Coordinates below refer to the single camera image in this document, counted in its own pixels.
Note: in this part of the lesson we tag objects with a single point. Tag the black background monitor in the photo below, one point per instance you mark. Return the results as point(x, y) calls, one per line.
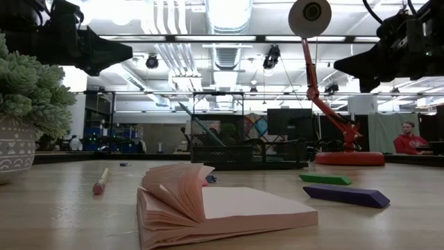
point(288, 121)

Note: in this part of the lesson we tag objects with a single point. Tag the pink sticky note pad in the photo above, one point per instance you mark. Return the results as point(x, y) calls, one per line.
point(243, 212)

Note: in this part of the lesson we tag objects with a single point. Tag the person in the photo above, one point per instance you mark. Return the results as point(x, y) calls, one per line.
point(409, 142)

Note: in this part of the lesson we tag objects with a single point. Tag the teal pen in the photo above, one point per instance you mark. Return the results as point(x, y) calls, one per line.
point(204, 130)

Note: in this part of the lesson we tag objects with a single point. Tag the green eraser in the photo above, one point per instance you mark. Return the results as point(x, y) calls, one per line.
point(326, 179)

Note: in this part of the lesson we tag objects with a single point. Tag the black aluminium table frame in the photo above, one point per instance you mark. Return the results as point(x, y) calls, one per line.
point(86, 158)

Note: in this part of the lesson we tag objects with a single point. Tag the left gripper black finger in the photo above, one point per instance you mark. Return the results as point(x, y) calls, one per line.
point(102, 53)

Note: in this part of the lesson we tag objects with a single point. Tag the small blue cap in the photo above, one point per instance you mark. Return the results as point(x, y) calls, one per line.
point(125, 164)

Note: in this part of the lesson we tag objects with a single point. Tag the colourful patterned panel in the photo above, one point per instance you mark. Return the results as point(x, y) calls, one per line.
point(258, 126)

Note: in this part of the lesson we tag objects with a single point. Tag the yellow pencil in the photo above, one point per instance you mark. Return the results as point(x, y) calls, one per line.
point(101, 182)

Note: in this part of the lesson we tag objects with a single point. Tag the red eraser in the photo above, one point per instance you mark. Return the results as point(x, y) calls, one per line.
point(205, 183)

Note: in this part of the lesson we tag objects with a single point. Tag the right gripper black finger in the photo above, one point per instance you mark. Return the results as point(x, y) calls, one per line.
point(364, 66)

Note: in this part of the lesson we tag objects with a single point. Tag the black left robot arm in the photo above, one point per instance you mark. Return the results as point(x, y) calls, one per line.
point(17, 24)

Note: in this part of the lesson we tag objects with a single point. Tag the green partition screen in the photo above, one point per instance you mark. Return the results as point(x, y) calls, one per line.
point(381, 132)

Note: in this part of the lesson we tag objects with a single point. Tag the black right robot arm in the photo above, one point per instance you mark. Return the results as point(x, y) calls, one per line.
point(438, 34)

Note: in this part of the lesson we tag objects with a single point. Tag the blue-violet eraser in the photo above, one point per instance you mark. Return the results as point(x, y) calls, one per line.
point(347, 195)

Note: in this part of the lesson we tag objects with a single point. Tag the green succulent in patterned pot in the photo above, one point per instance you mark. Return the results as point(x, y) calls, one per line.
point(31, 87)

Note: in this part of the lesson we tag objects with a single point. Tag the black shelf rack with bins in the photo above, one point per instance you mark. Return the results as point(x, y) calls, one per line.
point(104, 139)

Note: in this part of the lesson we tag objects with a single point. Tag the red desk lamp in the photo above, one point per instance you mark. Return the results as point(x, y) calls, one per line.
point(347, 158)

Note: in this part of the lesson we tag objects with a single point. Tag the black mesh desk organizer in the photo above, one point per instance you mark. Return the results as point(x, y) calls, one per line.
point(225, 156)

